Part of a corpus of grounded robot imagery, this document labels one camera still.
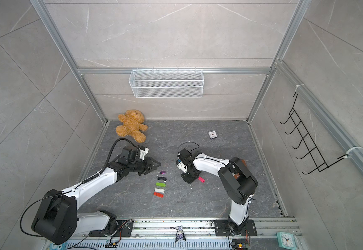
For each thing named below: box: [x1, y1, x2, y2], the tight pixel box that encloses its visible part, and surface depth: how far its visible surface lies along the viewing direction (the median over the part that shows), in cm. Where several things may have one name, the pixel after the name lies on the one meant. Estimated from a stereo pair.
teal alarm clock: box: [276, 231, 297, 250], surface depth 70 cm
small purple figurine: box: [175, 225, 187, 243], surface depth 71 cm
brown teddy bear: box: [115, 109, 149, 144], surface depth 108 cm
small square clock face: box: [208, 129, 219, 140], surface depth 112 cm
